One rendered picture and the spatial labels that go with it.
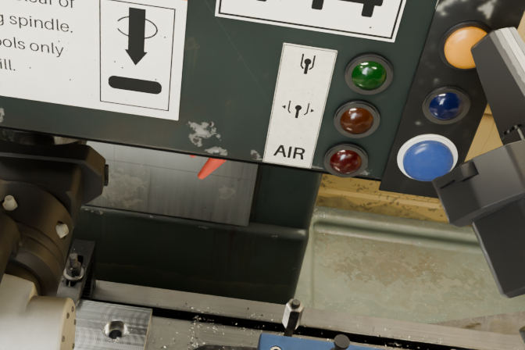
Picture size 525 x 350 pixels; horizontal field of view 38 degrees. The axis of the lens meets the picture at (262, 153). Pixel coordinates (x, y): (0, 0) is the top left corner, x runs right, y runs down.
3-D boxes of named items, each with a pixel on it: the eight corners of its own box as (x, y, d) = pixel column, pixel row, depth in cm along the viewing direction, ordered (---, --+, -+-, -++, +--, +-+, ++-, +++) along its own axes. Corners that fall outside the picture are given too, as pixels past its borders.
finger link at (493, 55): (510, 21, 37) (563, 135, 36) (473, 51, 40) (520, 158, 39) (486, 25, 37) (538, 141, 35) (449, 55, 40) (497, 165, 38)
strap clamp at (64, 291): (76, 351, 116) (74, 288, 107) (55, 348, 116) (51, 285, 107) (96, 285, 126) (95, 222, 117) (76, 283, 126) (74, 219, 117)
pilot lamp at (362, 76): (383, 96, 43) (393, 64, 41) (345, 91, 43) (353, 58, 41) (383, 91, 43) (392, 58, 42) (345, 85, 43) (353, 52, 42)
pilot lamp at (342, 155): (359, 180, 47) (367, 153, 46) (324, 175, 47) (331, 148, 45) (359, 173, 47) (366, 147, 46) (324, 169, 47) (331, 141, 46)
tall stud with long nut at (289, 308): (291, 362, 120) (305, 310, 112) (273, 359, 120) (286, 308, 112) (291, 347, 122) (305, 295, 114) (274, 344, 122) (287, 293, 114)
